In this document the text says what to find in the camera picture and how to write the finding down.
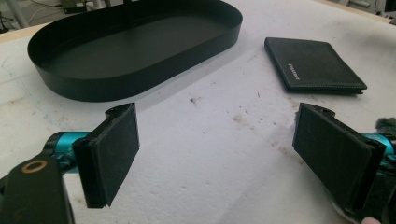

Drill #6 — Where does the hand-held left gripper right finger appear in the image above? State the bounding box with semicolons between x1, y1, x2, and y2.
291;102;396;220

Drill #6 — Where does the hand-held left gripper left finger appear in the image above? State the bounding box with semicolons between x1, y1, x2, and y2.
43;102;141;209

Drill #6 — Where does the black leather wallet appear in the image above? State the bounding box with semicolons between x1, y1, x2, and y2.
263;36;368;95

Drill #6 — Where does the black oval tray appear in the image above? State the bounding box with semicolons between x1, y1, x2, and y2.
27;0;244;103

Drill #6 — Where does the white metal stand leg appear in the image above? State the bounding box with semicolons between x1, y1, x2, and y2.
6;0;31;30

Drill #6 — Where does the black cable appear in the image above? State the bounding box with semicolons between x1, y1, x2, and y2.
0;12;13;35

